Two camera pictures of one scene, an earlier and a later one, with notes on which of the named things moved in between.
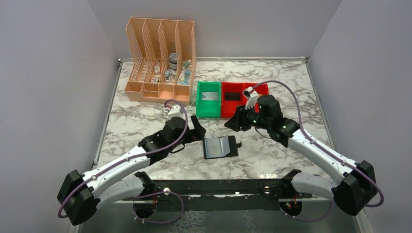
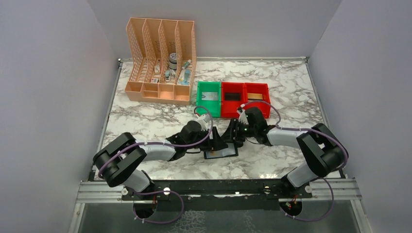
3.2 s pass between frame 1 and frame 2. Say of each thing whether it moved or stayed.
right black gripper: moved
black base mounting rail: stayed
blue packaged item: stayed
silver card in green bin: stayed
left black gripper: moved
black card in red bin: stayed
